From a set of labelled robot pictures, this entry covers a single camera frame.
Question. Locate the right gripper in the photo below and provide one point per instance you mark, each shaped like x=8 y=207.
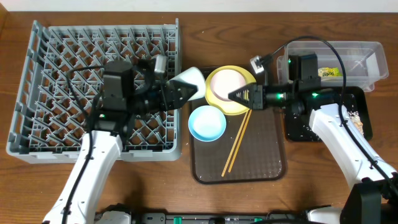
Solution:
x=259 y=96

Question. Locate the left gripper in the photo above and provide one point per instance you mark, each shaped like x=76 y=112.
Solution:
x=166 y=96

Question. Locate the pink bowl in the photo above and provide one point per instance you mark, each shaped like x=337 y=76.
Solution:
x=224 y=82

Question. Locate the white cup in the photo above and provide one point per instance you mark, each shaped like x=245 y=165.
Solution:
x=195 y=77

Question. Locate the yellow green snack wrapper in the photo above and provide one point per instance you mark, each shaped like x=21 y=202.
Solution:
x=329 y=72

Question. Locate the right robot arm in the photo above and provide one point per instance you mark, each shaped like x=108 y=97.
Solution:
x=372 y=181

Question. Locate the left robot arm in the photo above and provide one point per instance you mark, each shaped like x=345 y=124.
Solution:
x=130 y=91

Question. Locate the clear plastic waste bin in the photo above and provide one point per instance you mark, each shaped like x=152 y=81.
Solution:
x=365 y=62

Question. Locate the grey plastic dishwasher rack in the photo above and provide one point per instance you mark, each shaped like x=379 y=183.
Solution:
x=61 y=76

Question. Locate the yellow plate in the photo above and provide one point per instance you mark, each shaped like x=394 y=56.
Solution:
x=230 y=108

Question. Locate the black tray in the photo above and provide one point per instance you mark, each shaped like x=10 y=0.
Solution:
x=297 y=128

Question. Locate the brown serving tray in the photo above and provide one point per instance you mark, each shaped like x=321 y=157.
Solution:
x=261 y=156

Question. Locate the right wooden chopstick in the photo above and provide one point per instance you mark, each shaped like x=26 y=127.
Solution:
x=240 y=139

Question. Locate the wooden chopstick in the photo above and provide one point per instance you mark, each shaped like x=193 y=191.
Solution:
x=235 y=143
x=240 y=139

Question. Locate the left wooden chopstick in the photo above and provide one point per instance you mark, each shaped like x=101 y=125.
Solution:
x=235 y=143

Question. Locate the pile of rice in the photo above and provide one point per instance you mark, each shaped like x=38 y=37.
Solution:
x=354 y=117

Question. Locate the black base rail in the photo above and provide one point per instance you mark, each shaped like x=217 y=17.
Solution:
x=153 y=216

